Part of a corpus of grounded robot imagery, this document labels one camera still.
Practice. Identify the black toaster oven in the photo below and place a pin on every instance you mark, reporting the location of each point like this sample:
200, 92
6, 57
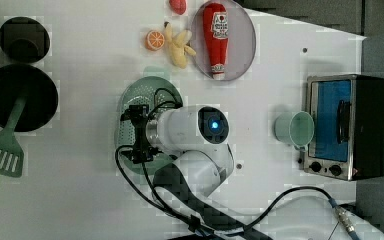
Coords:
348, 112

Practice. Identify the orange slice toy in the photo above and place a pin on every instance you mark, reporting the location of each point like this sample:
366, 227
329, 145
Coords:
154, 40

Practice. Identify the green oval strainer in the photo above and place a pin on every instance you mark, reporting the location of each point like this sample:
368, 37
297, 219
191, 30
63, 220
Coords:
141, 103

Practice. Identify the green spatula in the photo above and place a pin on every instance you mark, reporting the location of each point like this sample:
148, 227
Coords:
11, 153

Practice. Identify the green mug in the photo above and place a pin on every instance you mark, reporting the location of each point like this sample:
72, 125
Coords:
295, 128

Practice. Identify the red strawberry toy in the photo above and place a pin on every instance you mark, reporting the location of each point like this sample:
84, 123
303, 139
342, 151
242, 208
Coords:
178, 6

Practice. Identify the grey round plate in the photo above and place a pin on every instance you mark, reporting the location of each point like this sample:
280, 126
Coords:
241, 45

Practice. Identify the black round pan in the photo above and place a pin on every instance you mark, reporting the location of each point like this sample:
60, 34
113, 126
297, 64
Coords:
35, 87

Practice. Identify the red ketchup bottle toy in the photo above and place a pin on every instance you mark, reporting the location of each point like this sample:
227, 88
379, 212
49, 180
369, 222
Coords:
216, 28

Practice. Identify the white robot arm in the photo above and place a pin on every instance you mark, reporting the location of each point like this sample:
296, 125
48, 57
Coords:
183, 154

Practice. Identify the yellow banana toy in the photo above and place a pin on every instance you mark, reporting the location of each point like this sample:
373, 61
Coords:
178, 45

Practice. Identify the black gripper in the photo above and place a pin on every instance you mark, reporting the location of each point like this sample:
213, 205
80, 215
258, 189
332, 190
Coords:
141, 151

